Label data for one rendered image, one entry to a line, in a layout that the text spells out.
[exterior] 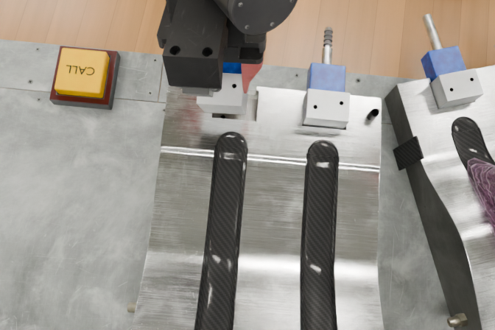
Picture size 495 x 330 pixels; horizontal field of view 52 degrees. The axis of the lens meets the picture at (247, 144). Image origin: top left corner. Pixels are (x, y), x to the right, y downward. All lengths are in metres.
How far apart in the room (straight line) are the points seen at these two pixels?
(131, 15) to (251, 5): 0.42
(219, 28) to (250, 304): 0.30
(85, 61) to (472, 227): 0.52
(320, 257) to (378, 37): 0.35
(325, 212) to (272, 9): 0.29
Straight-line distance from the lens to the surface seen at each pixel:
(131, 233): 0.68
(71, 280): 0.69
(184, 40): 0.40
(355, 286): 0.59
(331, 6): 0.79
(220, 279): 0.58
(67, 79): 0.71
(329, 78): 0.62
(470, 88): 0.70
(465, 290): 0.66
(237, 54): 0.48
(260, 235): 0.59
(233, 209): 0.59
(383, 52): 0.77
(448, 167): 0.68
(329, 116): 0.59
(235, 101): 0.55
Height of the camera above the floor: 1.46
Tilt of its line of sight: 75 degrees down
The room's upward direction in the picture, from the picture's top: 10 degrees clockwise
